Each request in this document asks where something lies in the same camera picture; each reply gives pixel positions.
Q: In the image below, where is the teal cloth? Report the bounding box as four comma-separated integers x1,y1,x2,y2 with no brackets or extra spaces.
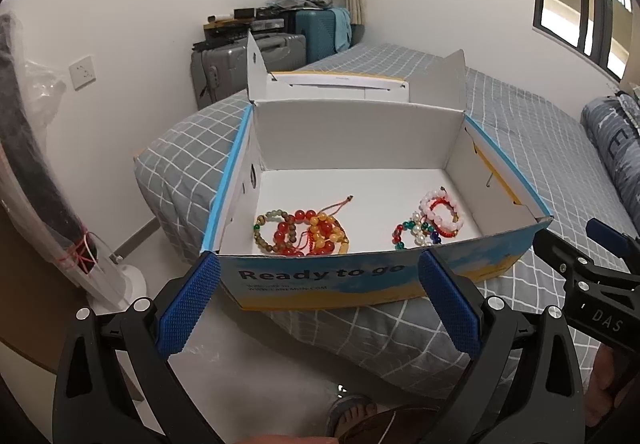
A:
330,6,354,53

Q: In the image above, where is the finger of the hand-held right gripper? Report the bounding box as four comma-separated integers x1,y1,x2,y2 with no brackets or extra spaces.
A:
585,217,640,270
532,225,592,276

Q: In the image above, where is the foot in sandal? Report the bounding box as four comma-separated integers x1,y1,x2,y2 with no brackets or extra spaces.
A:
327,394,449,444

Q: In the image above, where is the folded blue quilt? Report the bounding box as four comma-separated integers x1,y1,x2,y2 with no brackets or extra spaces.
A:
580,94,640,245

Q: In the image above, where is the standing fan in plastic wrap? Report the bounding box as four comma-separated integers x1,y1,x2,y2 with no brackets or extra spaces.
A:
0,11,149,316

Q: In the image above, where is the white wall socket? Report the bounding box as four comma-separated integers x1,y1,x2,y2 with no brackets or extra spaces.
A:
69,55,97,91

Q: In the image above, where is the red string bracelet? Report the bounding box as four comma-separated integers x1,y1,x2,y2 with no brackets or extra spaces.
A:
320,195,354,226
426,187,459,240

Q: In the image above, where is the teal suitcase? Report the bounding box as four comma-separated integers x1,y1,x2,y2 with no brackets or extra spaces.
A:
290,6,354,66

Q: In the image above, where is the white and blue cardboard box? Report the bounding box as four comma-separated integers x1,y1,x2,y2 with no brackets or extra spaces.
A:
202,30,554,313

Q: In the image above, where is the orange bead bracelet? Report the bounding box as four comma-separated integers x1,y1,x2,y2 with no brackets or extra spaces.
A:
305,211,352,256

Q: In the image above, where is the person's right hand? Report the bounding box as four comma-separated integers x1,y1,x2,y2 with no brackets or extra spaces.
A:
584,345,621,428

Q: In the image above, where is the multicoloured bead bracelet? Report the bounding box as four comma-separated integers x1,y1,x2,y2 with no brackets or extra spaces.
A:
391,219,444,251

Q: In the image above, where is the white and pink bead bracelet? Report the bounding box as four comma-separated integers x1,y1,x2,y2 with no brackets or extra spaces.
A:
419,189,466,238

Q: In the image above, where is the olive brown bead bracelet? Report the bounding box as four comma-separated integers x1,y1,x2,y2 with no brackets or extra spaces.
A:
252,208,297,255

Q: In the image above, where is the stack of dark boxes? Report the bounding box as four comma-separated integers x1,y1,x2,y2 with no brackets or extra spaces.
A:
202,6,297,46

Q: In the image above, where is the grey suitcase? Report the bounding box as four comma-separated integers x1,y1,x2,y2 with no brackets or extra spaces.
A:
190,33,307,110

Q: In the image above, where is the blue patterned pillow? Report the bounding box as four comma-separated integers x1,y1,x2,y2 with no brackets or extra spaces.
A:
612,90,640,128

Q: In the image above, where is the red bead bracelet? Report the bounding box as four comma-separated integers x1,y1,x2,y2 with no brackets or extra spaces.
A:
272,210,321,255

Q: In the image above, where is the bed with grey checked sheet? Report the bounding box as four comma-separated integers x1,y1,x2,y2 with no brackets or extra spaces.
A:
132,43,640,400

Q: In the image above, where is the person's foot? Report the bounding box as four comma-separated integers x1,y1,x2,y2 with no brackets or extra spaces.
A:
339,401,382,441

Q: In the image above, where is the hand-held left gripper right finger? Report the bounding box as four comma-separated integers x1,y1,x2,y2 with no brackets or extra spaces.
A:
417,249,587,444

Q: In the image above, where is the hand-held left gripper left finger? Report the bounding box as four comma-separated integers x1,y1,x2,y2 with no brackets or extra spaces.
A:
52,251,223,444

